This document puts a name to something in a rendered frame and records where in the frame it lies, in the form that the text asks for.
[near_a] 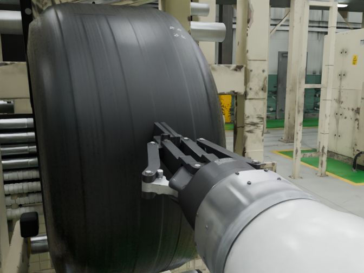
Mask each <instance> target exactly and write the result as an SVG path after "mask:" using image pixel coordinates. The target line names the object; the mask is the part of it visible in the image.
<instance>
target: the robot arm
mask: <svg viewBox="0 0 364 273"><path fill-rule="evenodd" d="M206 151H207V152H206ZM160 160H161V161H162V163H163V164H164V165H165V166H166V167H167V169H168V170H169V171H170V172H171V173H172V175H173V177H172V178H171V179H170V180H169V181H167V180H166V177H165V176H163V170H161V169H160ZM156 194H167V195H168V197H169V199H170V200H171V201H172V202H174V203H176V204H178V205H179V206H180V207H181V209H182V211H183V214H184V216H185V218H186V220H187V222H188V223H189V225H190V226H191V228H192V229H193V230H194V244H195V247H196V250H197V252H198V254H199V256H200V257H201V259H202V260H203V262H204V264H205V265H206V267H207V268H208V270H209V272H210V273H364V219H363V218H361V217H359V216H356V215H353V214H350V213H345V212H340V211H336V210H334V209H331V208H329V207H328V206H326V205H324V203H323V202H321V201H320V200H319V199H317V198H316V197H314V196H312V195H311V194H308V193H306V192H304V191H302V190H301V189H300V188H298V187H297V186H295V185H294V184H292V183H291V182H289V181H287V180H286V179H284V178H283V177H281V176H280V175H279V174H277V173H275V172H273V171H270V170H268V169H267V168H265V169H263V170H261V162H260V161H257V160H252V159H249V158H245V157H242V156H240V155H238V154H236V153H233V152H231V151H229V150H228V149H225V148H223V147H221V146H218V145H216V144H214V143H212V142H210V141H208V140H205V139H203V138H200V139H197V142H193V141H192V140H191V139H189V138H184V137H183V136H182V135H180V134H177V133H176V132H175V131H174V130H173V129H172V128H171V127H169V126H168V125H167V124H166V123H164V122H155V123H154V137H153V142H149V143H148V144H147V168H146V169H145V170H144V171H143V172H142V197H143V198H144V199H152V198H154V196H155V195H156Z"/></svg>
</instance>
